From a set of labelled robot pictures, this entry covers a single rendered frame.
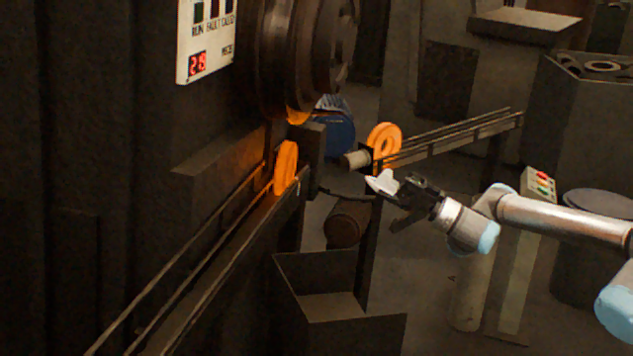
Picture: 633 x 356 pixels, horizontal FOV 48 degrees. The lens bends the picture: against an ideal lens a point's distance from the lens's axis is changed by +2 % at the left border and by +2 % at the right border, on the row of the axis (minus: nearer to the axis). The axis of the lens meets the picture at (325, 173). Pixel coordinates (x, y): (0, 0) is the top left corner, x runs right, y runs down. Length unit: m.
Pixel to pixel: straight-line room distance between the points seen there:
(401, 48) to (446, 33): 0.32
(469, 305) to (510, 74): 2.05
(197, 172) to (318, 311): 0.40
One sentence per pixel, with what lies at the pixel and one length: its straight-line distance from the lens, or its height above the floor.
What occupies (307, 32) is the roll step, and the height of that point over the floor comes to 1.15.
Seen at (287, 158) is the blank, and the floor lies 0.79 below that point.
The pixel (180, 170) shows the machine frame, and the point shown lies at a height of 0.87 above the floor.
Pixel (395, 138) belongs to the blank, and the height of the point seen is 0.73.
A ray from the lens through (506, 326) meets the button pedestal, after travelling 2.78.
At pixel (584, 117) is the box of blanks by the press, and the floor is 0.55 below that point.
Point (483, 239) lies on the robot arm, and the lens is 1.88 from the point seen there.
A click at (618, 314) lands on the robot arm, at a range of 1.58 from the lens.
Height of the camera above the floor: 1.45
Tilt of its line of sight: 21 degrees down
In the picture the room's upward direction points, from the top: 7 degrees clockwise
